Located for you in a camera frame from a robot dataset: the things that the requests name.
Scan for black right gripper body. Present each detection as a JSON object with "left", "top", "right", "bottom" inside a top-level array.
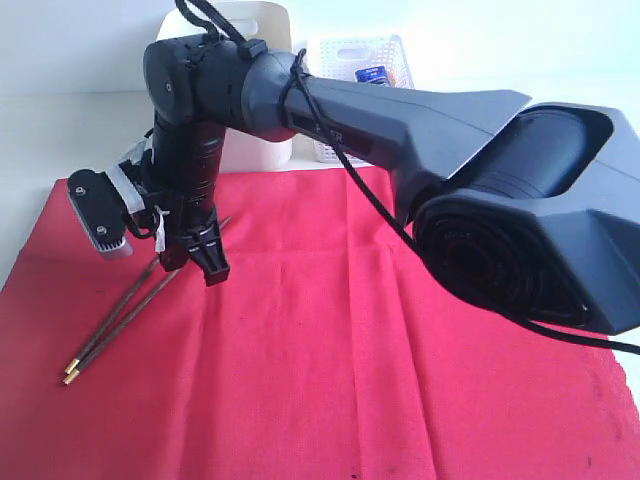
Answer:
[{"left": 143, "top": 119, "right": 226, "bottom": 250}]

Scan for dark wooden chopstick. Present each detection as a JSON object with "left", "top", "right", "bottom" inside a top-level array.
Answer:
[
  {"left": 64, "top": 257, "right": 159, "bottom": 375},
  {"left": 62, "top": 215, "right": 233, "bottom": 386}
]

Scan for red table cloth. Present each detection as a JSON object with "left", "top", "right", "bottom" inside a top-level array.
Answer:
[{"left": 1, "top": 169, "right": 639, "bottom": 479}]

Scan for blue white milk carton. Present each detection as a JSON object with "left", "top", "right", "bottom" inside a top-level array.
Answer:
[{"left": 355, "top": 65, "right": 393, "bottom": 87}]

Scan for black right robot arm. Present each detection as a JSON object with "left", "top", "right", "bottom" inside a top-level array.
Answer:
[{"left": 143, "top": 35, "right": 639, "bottom": 335}]

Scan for cream plastic bin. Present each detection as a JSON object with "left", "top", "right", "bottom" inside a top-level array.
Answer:
[{"left": 156, "top": 1, "right": 292, "bottom": 173}]

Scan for white perforated plastic basket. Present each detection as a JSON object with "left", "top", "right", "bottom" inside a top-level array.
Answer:
[{"left": 305, "top": 34, "right": 417, "bottom": 164}]

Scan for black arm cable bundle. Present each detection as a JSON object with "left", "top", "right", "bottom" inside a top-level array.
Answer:
[{"left": 173, "top": 0, "right": 640, "bottom": 354}]

